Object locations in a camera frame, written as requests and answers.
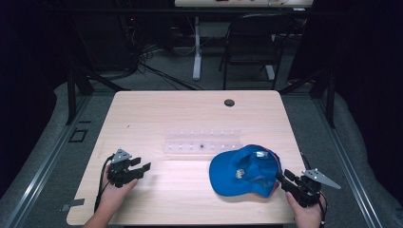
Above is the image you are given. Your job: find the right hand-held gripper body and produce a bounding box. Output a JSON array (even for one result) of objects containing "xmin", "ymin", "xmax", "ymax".
[{"xmin": 284, "ymin": 167, "xmax": 342, "ymax": 209}]

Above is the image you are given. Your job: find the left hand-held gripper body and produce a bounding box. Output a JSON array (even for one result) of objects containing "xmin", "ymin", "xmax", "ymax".
[{"xmin": 106, "ymin": 148, "xmax": 141, "ymax": 189}]

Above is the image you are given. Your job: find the blue baseball cap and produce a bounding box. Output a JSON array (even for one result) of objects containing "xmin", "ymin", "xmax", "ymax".
[{"xmin": 208, "ymin": 143, "xmax": 284, "ymax": 200}]

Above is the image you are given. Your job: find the person's left hand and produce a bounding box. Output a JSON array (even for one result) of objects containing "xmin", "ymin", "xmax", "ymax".
[{"xmin": 100, "ymin": 164, "xmax": 140, "ymax": 217}]

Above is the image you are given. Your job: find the person's right hand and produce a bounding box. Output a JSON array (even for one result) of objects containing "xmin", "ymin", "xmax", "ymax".
[{"xmin": 284, "ymin": 191, "xmax": 327, "ymax": 228}]

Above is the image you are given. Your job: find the grey tape strip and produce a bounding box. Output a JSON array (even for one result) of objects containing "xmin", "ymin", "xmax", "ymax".
[{"xmin": 60, "ymin": 198, "xmax": 86, "ymax": 212}]

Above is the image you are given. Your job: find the black tape square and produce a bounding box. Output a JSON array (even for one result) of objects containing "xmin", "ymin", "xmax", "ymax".
[{"xmin": 67, "ymin": 127, "xmax": 89, "ymax": 143}]

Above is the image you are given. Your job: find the clear plastic tray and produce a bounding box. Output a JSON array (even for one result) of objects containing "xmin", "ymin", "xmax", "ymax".
[{"xmin": 163, "ymin": 127, "xmax": 244, "ymax": 157}]

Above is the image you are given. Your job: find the black folding chair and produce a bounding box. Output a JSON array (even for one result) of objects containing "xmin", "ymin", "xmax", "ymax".
[{"xmin": 218, "ymin": 12, "xmax": 297, "ymax": 91}]

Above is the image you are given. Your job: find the white desk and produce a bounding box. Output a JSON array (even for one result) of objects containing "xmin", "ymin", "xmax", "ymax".
[{"xmin": 174, "ymin": 0, "xmax": 315, "ymax": 82}]

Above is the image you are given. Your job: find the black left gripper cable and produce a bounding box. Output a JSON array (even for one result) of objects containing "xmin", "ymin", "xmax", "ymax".
[{"xmin": 93, "ymin": 154, "xmax": 115, "ymax": 214}]

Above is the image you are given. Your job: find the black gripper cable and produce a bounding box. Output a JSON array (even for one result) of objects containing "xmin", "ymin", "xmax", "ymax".
[
  {"xmin": 93, "ymin": 154, "xmax": 115, "ymax": 214},
  {"xmin": 317, "ymin": 189, "xmax": 329, "ymax": 228}
]

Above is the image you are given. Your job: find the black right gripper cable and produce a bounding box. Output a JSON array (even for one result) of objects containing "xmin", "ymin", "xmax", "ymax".
[{"xmin": 317, "ymin": 189, "xmax": 329, "ymax": 228}]

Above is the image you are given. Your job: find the aluminium floor rail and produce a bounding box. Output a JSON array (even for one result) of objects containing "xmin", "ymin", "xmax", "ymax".
[
  {"xmin": 312, "ymin": 98, "xmax": 384, "ymax": 228},
  {"xmin": 3, "ymin": 94, "xmax": 93, "ymax": 228}
]

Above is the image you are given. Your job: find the black metal frame stand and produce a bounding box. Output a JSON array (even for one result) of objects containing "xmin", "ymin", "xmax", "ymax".
[
  {"xmin": 65, "ymin": 18, "xmax": 131, "ymax": 125},
  {"xmin": 278, "ymin": 63, "xmax": 336, "ymax": 129}
]

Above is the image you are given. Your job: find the bundle of floor cables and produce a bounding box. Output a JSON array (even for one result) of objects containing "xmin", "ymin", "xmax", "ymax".
[{"xmin": 120, "ymin": 15, "xmax": 203, "ymax": 91}]

